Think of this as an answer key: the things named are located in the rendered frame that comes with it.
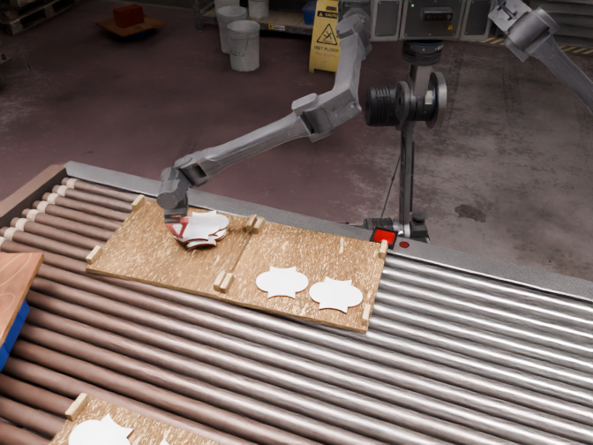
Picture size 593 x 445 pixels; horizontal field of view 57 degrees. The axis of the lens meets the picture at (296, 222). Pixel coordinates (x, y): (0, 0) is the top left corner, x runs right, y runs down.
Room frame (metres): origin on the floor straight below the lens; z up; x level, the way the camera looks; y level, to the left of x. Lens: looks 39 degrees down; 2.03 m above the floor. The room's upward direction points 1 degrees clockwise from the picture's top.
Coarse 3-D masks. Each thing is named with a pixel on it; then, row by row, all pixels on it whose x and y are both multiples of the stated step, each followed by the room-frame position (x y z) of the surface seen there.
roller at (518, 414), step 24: (96, 288) 1.09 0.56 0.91; (120, 288) 1.09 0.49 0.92; (168, 312) 1.01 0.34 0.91; (192, 312) 1.00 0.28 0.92; (240, 336) 0.93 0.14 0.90; (264, 336) 0.92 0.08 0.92; (288, 336) 0.92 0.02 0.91; (312, 360) 0.86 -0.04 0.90; (336, 360) 0.85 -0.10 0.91; (360, 360) 0.85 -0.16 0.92; (408, 384) 0.78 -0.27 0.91; (432, 384) 0.78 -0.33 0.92; (480, 408) 0.72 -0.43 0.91; (504, 408) 0.72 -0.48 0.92; (528, 408) 0.72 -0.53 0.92; (552, 432) 0.67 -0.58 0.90; (576, 432) 0.66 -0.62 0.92
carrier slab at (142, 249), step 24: (144, 216) 1.39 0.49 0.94; (240, 216) 1.39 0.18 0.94; (120, 240) 1.27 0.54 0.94; (144, 240) 1.27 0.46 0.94; (168, 240) 1.27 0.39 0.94; (240, 240) 1.28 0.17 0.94; (96, 264) 1.16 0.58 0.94; (120, 264) 1.17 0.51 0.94; (144, 264) 1.17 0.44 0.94; (168, 264) 1.17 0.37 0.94; (192, 264) 1.17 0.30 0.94; (216, 264) 1.17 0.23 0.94; (168, 288) 1.08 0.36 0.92; (192, 288) 1.07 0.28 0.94
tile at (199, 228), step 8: (200, 216) 1.33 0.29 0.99; (176, 224) 1.29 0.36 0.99; (192, 224) 1.29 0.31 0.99; (200, 224) 1.29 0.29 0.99; (208, 224) 1.29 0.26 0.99; (216, 224) 1.29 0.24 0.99; (184, 232) 1.25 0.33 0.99; (192, 232) 1.25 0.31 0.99; (200, 232) 1.25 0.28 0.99; (208, 232) 1.25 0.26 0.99; (216, 232) 1.26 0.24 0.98; (184, 240) 1.22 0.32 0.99
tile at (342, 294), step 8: (328, 280) 1.10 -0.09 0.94; (312, 288) 1.07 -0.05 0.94; (320, 288) 1.07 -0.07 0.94; (328, 288) 1.07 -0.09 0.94; (336, 288) 1.07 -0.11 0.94; (344, 288) 1.07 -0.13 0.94; (352, 288) 1.07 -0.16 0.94; (312, 296) 1.04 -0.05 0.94; (320, 296) 1.04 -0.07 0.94; (328, 296) 1.04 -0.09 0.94; (336, 296) 1.04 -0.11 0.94; (344, 296) 1.04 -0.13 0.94; (352, 296) 1.04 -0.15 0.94; (360, 296) 1.04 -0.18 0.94; (320, 304) 1.01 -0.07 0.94; (328, 304) 1.01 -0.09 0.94; (336, 304) 1.01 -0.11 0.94; (344, 304) 1.01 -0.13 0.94; (352, 304) 1.01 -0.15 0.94; (344, 312) 0.98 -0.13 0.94
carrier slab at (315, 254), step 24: (264, 240) 1.28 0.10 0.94; (288, 240) 1.28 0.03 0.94; (312, 240) 1.28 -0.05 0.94; (336, 240) 1.28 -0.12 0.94; (360, 240) 1.28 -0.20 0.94; (240, 264) 1.17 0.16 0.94; (264, 264) 1.17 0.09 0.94; (288, 264) 1.17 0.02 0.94; (312, 264) 1.17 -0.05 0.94; (336, 264) 1.17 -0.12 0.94; (360, 264) 1.17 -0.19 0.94; (240, 288) 1.07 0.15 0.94; (360, 288) 1.08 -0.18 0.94; (288, 312) 0.99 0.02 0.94; (312, 312) 0.99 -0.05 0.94; (336, 312) 0.99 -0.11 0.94; (360, 312) 0.99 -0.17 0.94
